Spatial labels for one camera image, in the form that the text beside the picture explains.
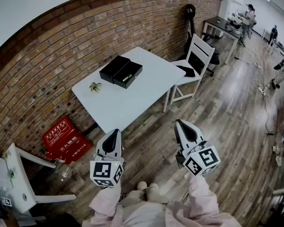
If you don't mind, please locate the black cloth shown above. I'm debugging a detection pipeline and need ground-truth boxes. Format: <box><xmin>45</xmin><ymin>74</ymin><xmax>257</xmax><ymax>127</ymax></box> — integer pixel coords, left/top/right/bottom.
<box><xmin>176</xmin><ymin>65</ymin><xmax>196</xmax><ymax>78</ymax></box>

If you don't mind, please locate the white floor cable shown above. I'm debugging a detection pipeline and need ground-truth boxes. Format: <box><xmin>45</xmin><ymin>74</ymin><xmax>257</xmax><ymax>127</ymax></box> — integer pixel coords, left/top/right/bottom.
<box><xmin>250</xmin><ymin>79</ymin><xmax>284</xmax><ymax>136</ymax></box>

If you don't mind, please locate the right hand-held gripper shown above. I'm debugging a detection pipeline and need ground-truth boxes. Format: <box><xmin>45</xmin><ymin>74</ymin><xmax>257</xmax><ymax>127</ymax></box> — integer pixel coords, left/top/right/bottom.
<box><xmin>174</xmin><ymin>119</ymin><xmax>221</xmax><ymax>176</ymax></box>

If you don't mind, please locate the person's right forearm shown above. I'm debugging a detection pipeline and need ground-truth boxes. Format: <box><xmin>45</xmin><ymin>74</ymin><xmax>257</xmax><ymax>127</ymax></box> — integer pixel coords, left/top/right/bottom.
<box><xmin>184</xmin><ymin>174</ymin><xmax>220</xmax><ymax>218</ymax></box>

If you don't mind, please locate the person's left forearm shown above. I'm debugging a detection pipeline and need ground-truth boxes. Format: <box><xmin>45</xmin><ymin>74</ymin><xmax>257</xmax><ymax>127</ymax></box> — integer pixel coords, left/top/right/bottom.
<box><xmin>89</xmin><ymin>185</ymin><xmax>125</xmax><ymax>226</ymax></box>

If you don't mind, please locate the dark-topped white desk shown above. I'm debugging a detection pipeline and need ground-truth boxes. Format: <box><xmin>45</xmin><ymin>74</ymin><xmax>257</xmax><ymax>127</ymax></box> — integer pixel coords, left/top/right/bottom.
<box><xmin>202</xmin><ymin>16</ymin><xmax>242</xmax><ymax>65</ymax></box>

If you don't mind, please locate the small green-white potted plant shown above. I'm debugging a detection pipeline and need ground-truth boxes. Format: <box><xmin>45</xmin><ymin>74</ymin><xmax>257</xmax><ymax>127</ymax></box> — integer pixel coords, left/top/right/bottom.
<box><xmin>89</xmin><ymin>81</ymin><xmax>103</xmax><ymax>94</ymax></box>

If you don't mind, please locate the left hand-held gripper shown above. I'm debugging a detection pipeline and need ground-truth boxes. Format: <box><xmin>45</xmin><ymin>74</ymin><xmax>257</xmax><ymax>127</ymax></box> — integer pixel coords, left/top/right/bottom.
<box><xmin>89</xmin><ymin>128</ymin><xmax>125</xmax><ymax>188</ymax></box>

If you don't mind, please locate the black electric scooter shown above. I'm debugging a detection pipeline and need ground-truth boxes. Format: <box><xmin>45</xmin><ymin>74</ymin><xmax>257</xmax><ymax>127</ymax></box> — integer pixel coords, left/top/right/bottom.
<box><xmin>186</xmin><ymin>3</ymin><xmax>197</xmax><ymax>54</ymax></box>

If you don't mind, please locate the black box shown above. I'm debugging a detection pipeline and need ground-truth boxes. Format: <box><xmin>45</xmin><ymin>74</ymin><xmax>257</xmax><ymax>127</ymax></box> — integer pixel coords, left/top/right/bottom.
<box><xmin>98</xmin><ymin>55</ymin><xmax>143</xmax><ymax>90</ymax></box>

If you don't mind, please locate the thin green plant sprig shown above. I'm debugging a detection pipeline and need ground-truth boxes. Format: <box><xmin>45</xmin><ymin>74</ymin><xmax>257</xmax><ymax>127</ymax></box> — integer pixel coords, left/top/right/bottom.
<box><xmin>1</xmin><ymin>151</ymin><xmax>16</xmax><ymax>181</ymax></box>

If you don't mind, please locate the red fire equipment box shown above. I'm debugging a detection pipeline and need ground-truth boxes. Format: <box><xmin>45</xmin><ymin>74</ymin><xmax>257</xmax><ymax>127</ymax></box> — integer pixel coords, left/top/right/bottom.
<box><xmin>42</xmin><ymin>116</ymin><xmax>93</xmax><ymax>165</ymax></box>

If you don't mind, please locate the white wooden chair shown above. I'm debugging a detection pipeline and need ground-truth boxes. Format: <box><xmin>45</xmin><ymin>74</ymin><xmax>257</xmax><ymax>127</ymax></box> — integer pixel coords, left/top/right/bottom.
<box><xmin>169</xmin><ymin>33</ymin><xmax>215</xmax><ymax>105</ymax></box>

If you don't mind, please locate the person's torso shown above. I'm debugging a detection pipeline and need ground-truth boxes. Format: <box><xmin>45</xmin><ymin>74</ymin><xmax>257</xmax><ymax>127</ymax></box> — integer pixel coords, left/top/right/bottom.
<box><xmin>81</xmin><ymin>188</ymin><xmax>242</xmax><ymax>227</ymax></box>

